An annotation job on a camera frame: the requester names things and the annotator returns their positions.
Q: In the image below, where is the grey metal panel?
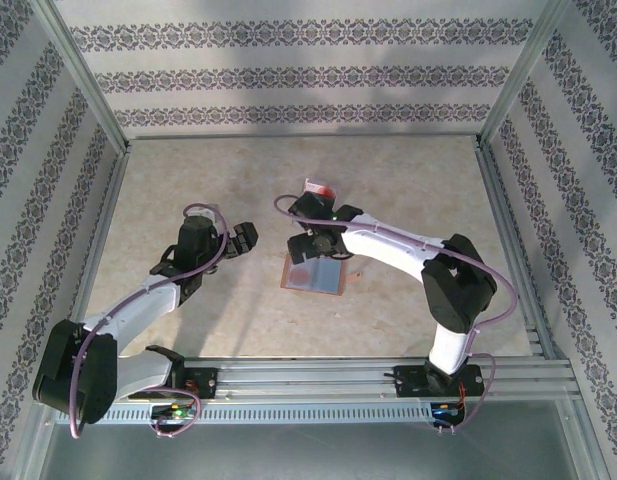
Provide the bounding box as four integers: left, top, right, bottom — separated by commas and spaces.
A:
37, 417, 589, 480

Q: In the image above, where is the small red and teal box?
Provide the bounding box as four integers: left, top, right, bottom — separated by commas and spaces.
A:
301, 178, 339, 200

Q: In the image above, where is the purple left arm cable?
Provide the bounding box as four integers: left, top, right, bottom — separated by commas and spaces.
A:
67, 201, 237, 441

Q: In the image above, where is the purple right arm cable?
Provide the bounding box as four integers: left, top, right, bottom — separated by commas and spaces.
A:
273, 193, 518, 436

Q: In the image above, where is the slotted metal cable duct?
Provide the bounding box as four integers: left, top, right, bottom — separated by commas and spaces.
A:
55, 402, 469, 426

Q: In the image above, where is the brown leather card holder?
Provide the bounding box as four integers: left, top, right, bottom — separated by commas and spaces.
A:
279, 252, 362, 297

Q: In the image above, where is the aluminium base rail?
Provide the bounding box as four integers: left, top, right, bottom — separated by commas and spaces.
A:
37, 355, 574, 401

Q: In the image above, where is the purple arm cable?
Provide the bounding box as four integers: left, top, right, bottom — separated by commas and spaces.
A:
67, 201, 237, 441
273, 193, 518, 436

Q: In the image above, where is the aluminium side rail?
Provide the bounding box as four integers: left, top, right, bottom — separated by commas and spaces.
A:
475, 139, 572, 361
55, 144, 132, 364

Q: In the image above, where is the aluminium frame post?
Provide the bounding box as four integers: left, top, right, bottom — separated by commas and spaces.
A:
477, 0, 574, 151
30, 0, 132, 156

